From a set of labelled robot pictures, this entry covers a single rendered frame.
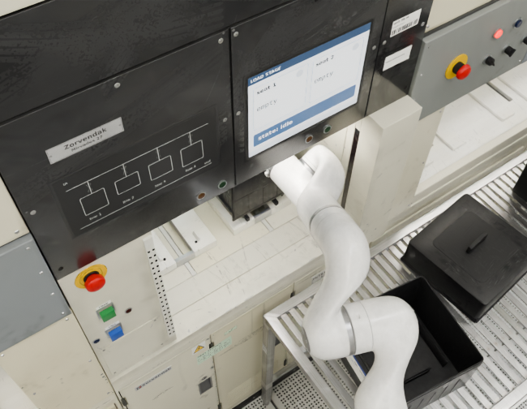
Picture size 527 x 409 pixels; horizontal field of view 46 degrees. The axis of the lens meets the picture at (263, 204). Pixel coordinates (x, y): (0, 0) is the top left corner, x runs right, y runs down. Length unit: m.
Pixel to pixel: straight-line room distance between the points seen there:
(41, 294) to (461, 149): 1.45
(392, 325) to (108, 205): 0.57
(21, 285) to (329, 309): 0.56
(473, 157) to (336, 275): 1.06
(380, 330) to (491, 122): 1.23
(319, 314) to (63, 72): 0.64
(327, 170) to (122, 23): 0.69
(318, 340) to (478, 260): 0.84
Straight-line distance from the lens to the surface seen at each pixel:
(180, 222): 1.86
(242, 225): 1.84
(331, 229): 1.23
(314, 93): 1.25
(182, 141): 1.10
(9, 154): 0.96
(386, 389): 1.23
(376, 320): 1.23
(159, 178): 1.14
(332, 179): 1.43
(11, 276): 1.15
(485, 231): 2.00
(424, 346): 1.86
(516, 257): 1.98
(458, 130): 2.23
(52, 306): 1.27
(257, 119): 1.18
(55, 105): 0.93
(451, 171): 2.10
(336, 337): 1.20
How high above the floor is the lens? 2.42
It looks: 54 degrees down
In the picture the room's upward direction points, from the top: 1 degrees clockwise
